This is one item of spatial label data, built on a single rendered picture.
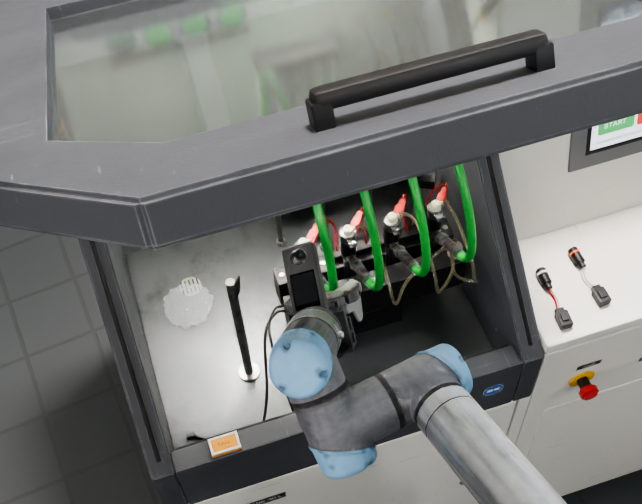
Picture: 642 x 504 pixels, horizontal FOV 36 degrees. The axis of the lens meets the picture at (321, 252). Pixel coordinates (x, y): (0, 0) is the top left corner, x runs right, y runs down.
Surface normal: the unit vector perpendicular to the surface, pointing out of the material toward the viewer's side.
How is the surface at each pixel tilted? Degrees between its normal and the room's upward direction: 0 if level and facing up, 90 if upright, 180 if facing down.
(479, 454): 32
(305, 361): 45
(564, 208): 76
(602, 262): 0
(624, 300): 0
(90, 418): 0
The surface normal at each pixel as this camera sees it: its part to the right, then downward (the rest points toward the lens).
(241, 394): -0.04, -0.55
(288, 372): -0.13, 0.19
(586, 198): 0.29, 0.63
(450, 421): -0.55, -0.54
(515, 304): 0.18, 0.13
